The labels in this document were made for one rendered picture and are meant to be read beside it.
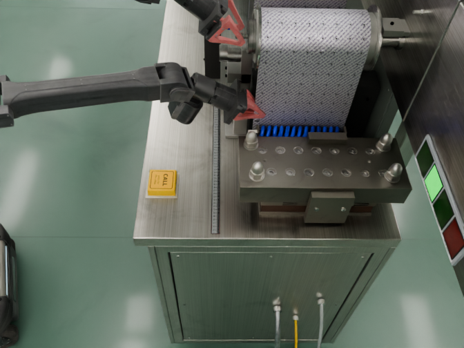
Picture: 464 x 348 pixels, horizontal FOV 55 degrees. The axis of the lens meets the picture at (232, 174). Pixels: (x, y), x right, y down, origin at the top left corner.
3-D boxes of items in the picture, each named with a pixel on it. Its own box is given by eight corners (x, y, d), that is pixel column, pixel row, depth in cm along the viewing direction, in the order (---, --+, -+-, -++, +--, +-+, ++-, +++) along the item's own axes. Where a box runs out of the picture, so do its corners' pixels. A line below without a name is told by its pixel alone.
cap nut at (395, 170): (382, 170, 107) (388, 158, 103) (398, 170, 107) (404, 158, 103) (386, 182, 104) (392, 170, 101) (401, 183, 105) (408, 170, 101)
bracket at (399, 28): (377, 23, 102) (380, 15, 100) (402, 24, 102) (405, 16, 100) (382, 36, 99) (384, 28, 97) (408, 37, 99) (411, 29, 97)
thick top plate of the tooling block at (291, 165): (237, 151, 117) (238, 135, 112) (389, 153, 118) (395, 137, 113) (238, 201, 107) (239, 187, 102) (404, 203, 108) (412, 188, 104)
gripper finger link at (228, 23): (233, 60, 98) (199, 35, 93) (233, 41, 103) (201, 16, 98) (254, 40, 94) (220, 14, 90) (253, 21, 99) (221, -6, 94)
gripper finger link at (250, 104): (257, 130, 113) (225, 117, 109) (256, 110, 117) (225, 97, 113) (273, 114, 108) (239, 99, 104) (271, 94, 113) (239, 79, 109)
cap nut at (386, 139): (374, 141, 113) (379, 128, 109) (389, 141, 113) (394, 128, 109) (377, 152, 110) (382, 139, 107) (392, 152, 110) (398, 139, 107)
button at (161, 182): (150, 175, 120) (149, 168, 118) (177, 175, 120) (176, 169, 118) (148, 196, 116) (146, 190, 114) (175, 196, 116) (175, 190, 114)
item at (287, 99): (252, 128, 116) (257, 72, 102) (342, 130, 117) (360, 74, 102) (252, 130, 116) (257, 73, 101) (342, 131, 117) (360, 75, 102)
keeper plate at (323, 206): (303, 216, 112) (311, 190, 104) (342, 216, 113) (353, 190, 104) (304, 224, 111) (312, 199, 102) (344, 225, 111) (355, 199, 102)
